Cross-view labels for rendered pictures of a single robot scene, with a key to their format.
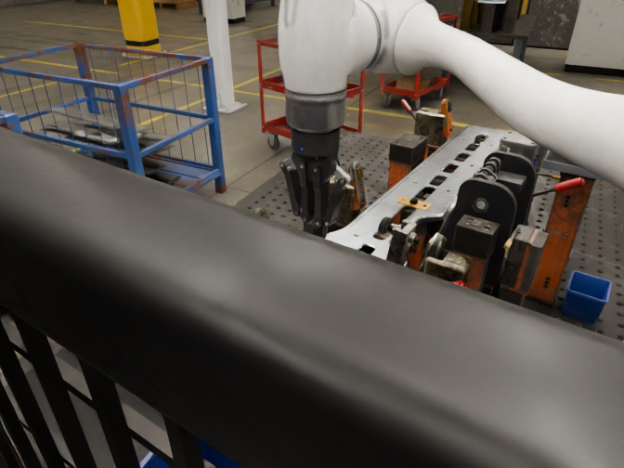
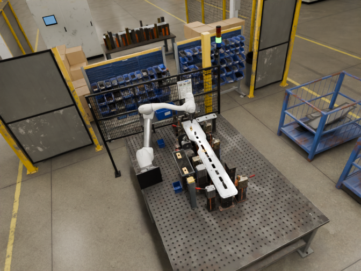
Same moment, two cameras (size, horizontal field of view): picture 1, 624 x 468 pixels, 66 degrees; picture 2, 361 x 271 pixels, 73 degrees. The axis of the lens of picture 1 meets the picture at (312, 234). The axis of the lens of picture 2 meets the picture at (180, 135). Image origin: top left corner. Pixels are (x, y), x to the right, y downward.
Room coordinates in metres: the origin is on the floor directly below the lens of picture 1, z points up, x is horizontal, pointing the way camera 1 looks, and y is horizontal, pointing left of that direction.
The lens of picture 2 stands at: (2.42, -1.98, 3.08)
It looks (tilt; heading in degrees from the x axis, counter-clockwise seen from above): 40 degrees down; 135
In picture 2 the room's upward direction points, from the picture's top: 8 degrees counter-clockwise
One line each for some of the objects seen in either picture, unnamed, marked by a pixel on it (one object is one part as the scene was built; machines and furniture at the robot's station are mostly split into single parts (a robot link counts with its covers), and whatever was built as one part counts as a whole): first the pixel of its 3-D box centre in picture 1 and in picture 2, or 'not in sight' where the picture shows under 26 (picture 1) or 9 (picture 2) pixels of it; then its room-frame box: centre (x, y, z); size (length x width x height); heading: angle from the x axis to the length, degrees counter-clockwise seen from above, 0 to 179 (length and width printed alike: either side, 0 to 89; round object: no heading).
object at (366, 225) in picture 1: (413, 201); (206, 151); (1.12, -0.27, 1.00); 1.38 x 0.22 x 0.02; 146
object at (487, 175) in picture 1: (476, 265); (186, 152); (0.90, -0.38, 0.94); 0.18 x 0.13 x 0.49; 146
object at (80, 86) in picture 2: not in sight; (73, 94); (-2.66, -0.02, 0.52); 1.21 x 0.81 x 1.05; 157
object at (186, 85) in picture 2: not in sight; (185, 88); (0.31, 0.38, 1.30); 0.23 x 0.02 x 0.31; 56
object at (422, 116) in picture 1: (426, 158); (240, 188); (1.69, -0.43, 0.88); 0.15 x 0.11 x 0.36; 56
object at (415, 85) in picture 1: (417, 58); not in sight; (5.39, -1.13, 0.49); 0.81 x 0.46 x 0.97; 141
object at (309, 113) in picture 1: (315, 107); not in sight; (0.71, -0.01, 1.37); 0.09 x 0.09 x 0.06
